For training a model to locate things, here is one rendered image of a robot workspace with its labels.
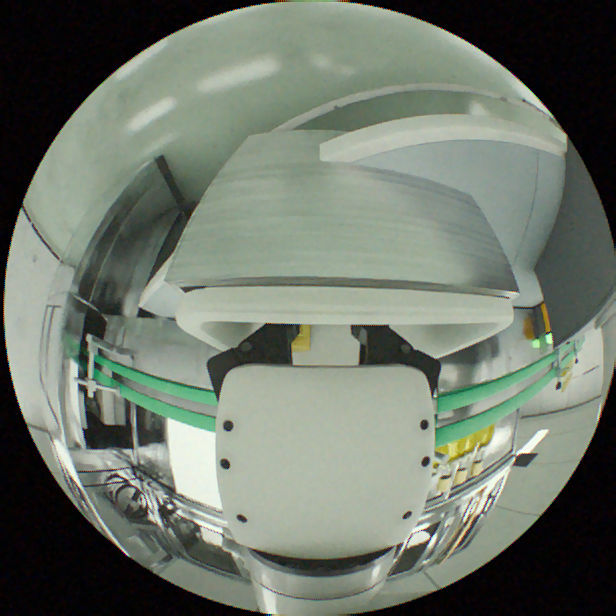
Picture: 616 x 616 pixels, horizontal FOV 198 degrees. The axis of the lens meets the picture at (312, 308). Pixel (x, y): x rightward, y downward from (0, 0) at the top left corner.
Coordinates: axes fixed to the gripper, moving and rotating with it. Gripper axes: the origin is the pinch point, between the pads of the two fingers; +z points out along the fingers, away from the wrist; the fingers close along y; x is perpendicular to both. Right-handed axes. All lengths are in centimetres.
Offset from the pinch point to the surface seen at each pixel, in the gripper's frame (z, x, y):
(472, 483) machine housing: -40, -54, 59
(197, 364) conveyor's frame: 1.9, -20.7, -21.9
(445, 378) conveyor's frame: -2.5, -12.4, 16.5
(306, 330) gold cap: 3.9, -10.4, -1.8
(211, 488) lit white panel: -30, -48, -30
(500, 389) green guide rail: -6.3, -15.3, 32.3
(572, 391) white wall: -109, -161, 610
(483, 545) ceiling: -172, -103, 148
